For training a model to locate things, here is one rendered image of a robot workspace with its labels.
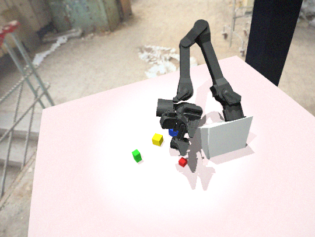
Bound blue block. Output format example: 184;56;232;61
168;129;179;137

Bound yellow block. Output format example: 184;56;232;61
152;133;163;146

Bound red block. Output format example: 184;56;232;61
178;157;188;167

